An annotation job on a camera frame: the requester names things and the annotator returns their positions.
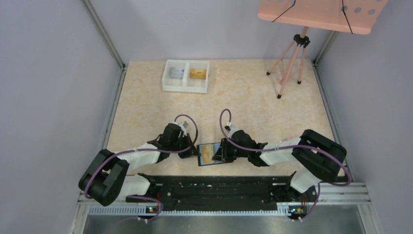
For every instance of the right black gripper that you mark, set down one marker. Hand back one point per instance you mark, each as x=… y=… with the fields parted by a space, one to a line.
x=226 y=152

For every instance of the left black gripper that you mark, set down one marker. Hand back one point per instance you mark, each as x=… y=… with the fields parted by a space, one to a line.
x=186 y=146

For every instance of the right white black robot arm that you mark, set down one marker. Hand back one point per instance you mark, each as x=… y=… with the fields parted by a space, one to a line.
x=320 y=157

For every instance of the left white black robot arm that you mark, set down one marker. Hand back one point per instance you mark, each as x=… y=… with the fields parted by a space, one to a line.
x=104 y=179

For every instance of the orange card in tray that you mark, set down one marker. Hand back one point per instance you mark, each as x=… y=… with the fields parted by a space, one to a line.
x=198 y=73

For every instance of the silver card in tray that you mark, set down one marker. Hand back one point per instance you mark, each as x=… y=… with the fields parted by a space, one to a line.
x=176 y=72

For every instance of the white two-compartment tray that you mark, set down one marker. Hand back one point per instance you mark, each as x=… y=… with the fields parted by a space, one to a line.
x=187 y=84

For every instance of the pink tripod stand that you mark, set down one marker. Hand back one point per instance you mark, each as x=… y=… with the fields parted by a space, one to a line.
x=300 y=41

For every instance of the pink perforated board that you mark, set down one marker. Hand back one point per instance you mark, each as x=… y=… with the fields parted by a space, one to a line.
x=352 y=16

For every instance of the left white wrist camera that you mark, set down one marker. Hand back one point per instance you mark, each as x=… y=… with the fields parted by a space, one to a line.
x=183 y=125

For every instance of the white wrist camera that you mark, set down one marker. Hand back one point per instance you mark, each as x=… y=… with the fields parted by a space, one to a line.
x=230 y=126
x=183 y=125

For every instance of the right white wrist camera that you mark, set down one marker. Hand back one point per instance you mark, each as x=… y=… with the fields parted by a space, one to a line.
x=230 y=126

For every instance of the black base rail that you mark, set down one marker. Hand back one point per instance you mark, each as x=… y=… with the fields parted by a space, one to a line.
x=226 y=193

